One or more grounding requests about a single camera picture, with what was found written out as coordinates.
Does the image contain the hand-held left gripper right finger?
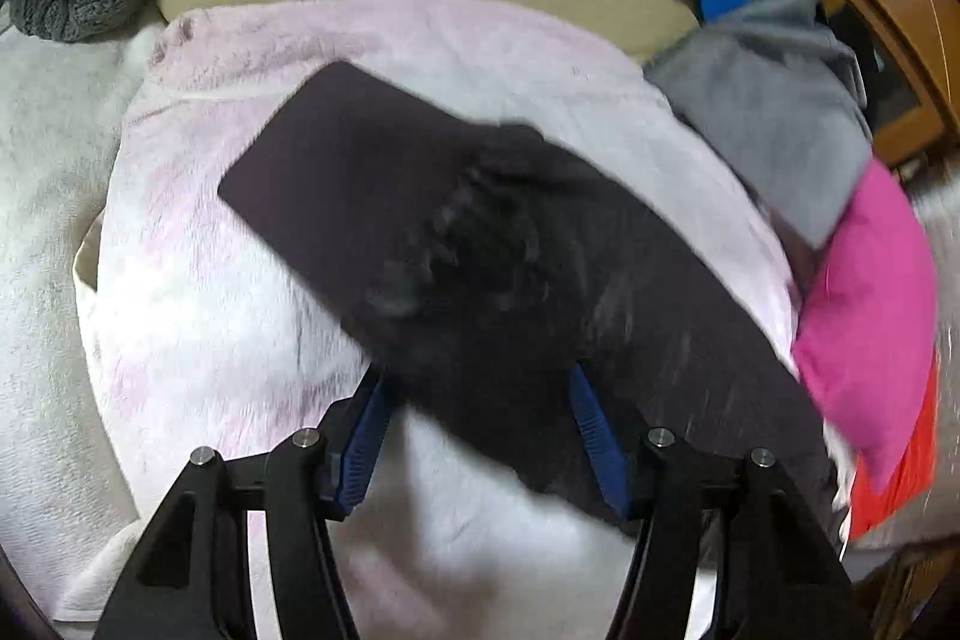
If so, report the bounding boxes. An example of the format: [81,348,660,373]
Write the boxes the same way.
[566,364,878,640]

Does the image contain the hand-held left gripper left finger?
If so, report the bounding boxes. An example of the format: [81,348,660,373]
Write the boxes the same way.
[94,374,396,640]

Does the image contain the black garment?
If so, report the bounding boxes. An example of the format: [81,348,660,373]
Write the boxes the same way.
[216,59,841,525]

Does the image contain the pale pink fleece blanket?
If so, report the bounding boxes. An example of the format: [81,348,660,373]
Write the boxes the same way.
[56,0,852,640]

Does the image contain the red pillow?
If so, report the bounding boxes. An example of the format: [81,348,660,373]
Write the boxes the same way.
[847,359,942,542]

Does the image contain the pink pillow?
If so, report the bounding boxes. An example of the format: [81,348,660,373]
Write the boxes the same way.
[791,158,942,495]

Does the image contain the white fleece blanket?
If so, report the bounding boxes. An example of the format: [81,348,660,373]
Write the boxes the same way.
[0,26,170,620]

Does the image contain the grey hoodie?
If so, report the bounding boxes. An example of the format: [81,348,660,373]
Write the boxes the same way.
[645,0,875,250]

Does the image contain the wooden cabinet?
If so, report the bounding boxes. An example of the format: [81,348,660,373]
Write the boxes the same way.
[823,0,960,170]

